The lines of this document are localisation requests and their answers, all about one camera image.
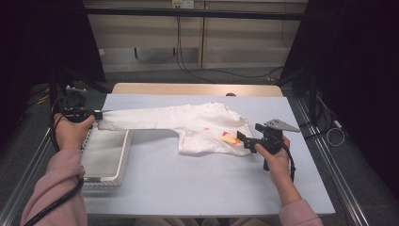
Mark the person's right leg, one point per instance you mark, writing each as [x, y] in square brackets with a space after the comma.
[251, 222]

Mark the person's left hand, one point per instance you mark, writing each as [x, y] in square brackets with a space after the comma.
[72, 135]

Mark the person's left leg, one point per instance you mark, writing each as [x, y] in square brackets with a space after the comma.
[169, 222]

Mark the white child's shirt chick print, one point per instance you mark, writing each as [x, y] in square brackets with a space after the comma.
[194, 122]

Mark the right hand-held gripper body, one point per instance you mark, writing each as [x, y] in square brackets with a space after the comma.
[271, 139]

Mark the person's leg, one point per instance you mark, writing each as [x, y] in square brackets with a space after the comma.
[251, 222]
[169, 222]

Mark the light blue table mat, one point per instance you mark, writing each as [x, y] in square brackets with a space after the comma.
[204, 188]

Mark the black horizontal metal bar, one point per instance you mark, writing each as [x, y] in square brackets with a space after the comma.
[188, 13]

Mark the black curtain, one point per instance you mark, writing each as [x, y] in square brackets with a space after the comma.
[360, 62]
[37, 37]

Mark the small white wall outlet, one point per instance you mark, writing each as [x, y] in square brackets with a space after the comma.
[102, 52]

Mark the dark round table grommet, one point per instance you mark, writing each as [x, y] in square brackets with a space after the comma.
[231, 94]

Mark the white perforated plastic basket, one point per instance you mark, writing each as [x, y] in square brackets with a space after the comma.
[103, 160]

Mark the white wall socket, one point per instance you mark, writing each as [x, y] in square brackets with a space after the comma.
[187, 3]

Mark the aluminium floor rail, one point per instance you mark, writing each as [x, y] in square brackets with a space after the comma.
[346, 201]
[12, 211]

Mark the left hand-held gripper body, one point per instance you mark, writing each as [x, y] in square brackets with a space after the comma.
[75, 105]

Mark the person's right hand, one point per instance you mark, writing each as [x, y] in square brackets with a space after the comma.
[277, 166]

